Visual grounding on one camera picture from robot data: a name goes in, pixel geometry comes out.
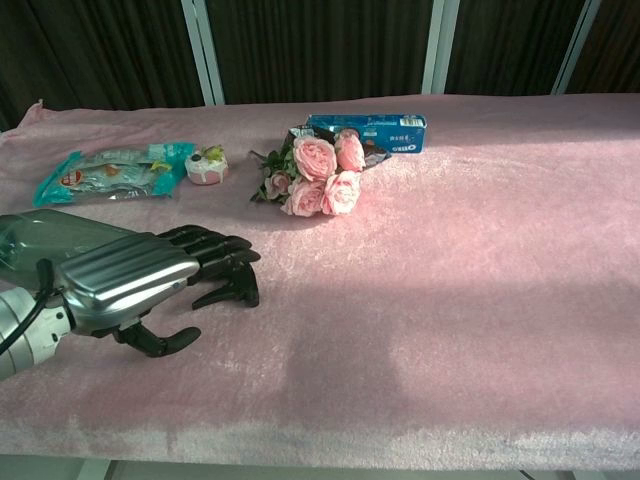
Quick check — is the blue Oreo cookie box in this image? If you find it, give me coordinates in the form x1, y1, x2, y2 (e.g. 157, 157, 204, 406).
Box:
305, 113, 429, 155

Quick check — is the pink plush table cloth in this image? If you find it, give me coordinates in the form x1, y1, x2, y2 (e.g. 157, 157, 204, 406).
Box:
0, 92, 640, 471

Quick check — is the teal snack bag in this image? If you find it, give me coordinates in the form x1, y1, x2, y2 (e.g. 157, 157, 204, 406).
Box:
32, 142, 196, 209

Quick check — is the white frame post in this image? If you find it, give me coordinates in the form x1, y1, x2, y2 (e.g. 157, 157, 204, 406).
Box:
421, 0, 460, 95
551, 0, 603, 96
180, 0, 225, 106

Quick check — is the pink rose bouquet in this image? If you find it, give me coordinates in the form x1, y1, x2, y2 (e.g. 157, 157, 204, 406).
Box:
248, 133, 367, 218

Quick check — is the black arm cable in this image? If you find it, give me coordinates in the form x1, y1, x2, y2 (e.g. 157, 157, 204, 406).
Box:
0, 258, 66, 356

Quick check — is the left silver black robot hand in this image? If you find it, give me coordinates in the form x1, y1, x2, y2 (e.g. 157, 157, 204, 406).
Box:
57, 224, 262, 359

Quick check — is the dark curtain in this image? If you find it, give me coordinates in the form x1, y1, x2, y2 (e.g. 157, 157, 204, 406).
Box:
0, 0, 640, 134

